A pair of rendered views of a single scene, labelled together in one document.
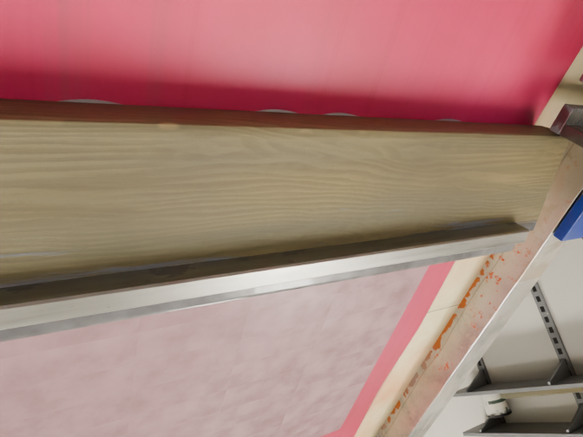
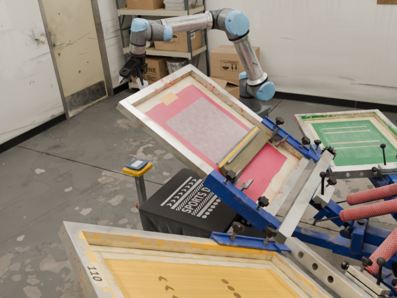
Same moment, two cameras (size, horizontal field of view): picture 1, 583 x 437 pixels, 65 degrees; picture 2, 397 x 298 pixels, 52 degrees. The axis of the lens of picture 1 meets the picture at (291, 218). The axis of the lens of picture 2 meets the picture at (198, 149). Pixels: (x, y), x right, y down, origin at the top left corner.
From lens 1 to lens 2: 1.85 m
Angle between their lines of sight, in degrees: 83
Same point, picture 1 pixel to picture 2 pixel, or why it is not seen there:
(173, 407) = (212, 123)
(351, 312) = (209, 145)
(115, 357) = (229, 129)
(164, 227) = (254, 142)
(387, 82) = (249, 168)
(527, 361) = not seen: outside the picture
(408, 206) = (241, 155)
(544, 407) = not seen: outside the picture
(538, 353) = not seen: outside the picture
